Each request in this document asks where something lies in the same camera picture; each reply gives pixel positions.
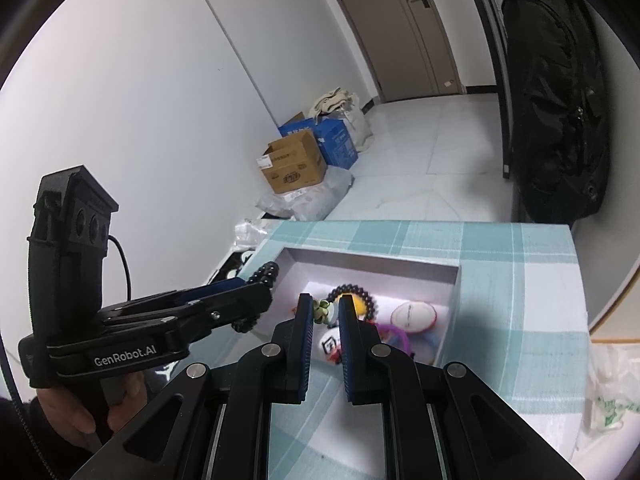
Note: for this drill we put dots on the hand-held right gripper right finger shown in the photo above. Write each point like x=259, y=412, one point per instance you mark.
x=346, y=345

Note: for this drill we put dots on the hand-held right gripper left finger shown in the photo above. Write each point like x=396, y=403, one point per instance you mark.
x=306, y=345

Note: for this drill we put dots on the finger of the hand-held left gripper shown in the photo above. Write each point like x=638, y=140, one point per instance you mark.
x=220, y=288
x=225, y=307

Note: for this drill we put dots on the red white figure charm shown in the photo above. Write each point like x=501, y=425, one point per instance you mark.
x=327, y=346

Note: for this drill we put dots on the green figure charm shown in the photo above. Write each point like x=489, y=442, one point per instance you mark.
x=322, y=311

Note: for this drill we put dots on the yellow pink toy figure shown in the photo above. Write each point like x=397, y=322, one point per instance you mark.
x=358, y=306

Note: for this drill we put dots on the white round pendant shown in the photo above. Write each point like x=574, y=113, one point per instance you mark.
x=412, y=317

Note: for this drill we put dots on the grey cardboard box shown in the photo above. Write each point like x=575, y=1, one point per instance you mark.
x=375, y=267

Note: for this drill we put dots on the person's left forearm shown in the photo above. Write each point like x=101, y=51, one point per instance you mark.
x=30, y=445

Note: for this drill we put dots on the person's left hand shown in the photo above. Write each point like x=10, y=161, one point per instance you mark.
x=70, y=410

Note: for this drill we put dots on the crumpled clear plastic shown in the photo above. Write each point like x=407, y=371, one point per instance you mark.
x=250, y=232

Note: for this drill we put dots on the clear plastic wrap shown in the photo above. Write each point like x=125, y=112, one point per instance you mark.
x=310, y=197

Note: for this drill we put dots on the brown cardboard carton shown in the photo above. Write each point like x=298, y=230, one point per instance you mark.
x=295, y=162

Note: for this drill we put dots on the teal checked tablecloth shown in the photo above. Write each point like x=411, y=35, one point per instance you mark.
x=510, y=310

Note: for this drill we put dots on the flat blue carton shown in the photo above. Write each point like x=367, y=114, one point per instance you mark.
x=297, y=127

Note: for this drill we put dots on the blue printed carton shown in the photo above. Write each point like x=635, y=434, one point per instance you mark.
x=340, y=142

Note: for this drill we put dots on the white green-print plastic bag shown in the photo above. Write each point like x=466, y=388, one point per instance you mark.
x=610, y=390

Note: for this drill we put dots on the white wood-edged panel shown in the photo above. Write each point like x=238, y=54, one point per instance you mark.
x=625, y=317

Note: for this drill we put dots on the grey-brown door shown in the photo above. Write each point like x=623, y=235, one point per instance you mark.
x=400, y=35

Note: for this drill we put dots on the black coat rack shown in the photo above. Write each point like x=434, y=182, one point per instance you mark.
x=495, y=60

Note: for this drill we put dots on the black backpack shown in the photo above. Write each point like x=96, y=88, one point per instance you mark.
x=555, y=100

